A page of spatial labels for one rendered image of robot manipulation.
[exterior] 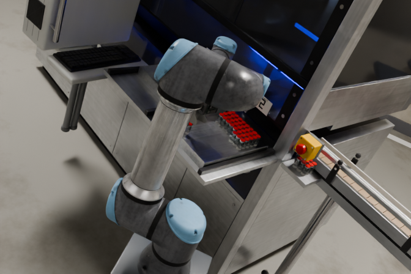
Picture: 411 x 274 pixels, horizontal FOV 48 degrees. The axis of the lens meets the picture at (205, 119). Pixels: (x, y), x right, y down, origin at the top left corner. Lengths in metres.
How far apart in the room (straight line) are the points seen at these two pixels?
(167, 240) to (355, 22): 0.92
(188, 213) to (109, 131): 1.61
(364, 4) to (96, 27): 1.22
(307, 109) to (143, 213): 0.79
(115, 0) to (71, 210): 1.09
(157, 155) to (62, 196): 1.52
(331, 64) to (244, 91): 0.68
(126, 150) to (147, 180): 1.48
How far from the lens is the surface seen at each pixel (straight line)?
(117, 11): 2.30
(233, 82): 1.03
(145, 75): 1.99
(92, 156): 2.89
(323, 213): 1.99
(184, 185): 2.31
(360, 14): 1.63
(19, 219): 2.48
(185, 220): 1.22
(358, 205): 1.85
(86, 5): 2.17
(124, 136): 2.66
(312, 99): 1.73
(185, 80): 1.04
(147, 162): 1.16
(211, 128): 1.85
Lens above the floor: 1.85
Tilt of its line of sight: 31 degrees down
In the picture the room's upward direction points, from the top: 23 degrees clockwise
